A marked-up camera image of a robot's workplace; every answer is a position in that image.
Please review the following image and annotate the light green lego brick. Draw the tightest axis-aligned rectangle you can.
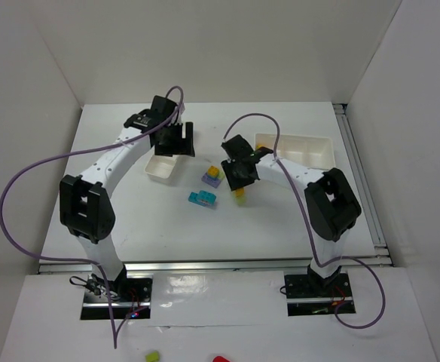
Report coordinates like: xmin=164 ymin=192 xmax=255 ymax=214
xmin=234 ymin=195 xmax=246 ymax=206

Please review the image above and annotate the yellow curved lego brick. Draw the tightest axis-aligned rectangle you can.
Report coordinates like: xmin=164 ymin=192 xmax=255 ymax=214
xmin=235 ymin=189 xmax=245 ymax=198

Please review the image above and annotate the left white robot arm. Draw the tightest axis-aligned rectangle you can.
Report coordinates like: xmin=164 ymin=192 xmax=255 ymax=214
xmin=60 ymin=121 xmax=195 ymax=294

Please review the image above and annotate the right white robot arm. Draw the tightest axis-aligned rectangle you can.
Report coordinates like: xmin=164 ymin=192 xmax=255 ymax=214
xmin=221 ymin=135 xmax=362 ymax=289

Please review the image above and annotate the small white container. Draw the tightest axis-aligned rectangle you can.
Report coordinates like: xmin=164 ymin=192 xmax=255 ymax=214
xmin=144 ymin=155 xmax=180 ymax=185

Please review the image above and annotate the purple lego plate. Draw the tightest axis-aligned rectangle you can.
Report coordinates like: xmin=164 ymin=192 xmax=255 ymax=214
xmin=201 ymin=173 xmax=222 ymax=189

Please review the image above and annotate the teal lego brick stack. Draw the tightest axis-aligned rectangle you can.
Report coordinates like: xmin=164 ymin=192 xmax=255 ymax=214
xmin=188 ymin=190 xmax=216 ymax=208

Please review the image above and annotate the large white divided container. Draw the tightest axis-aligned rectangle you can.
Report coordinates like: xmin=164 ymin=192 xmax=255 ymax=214
xmin=277 ymin=134 xmax=336 ymax=170

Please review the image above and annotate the red object foreground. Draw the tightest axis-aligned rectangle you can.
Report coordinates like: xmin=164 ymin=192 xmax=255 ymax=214
xmin=210 ymin=354 xmax=234 ymax=362

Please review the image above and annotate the green lego foreground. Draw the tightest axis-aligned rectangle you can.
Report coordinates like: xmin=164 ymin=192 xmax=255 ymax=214
xmin=145 ymin=351 xmax=160 ymax=362

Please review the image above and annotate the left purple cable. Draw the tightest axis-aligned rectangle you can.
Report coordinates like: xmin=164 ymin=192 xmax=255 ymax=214
xmin=0 ymin=85 xmax=186 ymax=348

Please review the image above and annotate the aluminium rail front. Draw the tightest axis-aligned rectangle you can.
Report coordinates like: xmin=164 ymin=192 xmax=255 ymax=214
xmin=37 ymin=256 xmax=390 ymax=275

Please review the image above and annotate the aluminium rail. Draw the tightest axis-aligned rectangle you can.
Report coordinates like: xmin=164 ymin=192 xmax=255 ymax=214
xmin=37 ymin=256 xmax=390 ymax=275
xmin=332 ymin=103 xmax=387 ymax=250

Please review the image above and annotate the aluminium rail right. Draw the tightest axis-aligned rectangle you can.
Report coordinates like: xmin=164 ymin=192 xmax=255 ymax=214
xmin=332 ymin=103 xmax=387 ymax=250

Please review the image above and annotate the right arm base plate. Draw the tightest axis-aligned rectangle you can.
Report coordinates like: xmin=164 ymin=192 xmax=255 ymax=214
xmin=280 ymin=273 xmax=356 ymax=317

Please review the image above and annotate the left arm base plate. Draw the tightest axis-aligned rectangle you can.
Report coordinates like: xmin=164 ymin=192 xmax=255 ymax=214
xmin=70 ymin=277 xmax=153 ymax=321

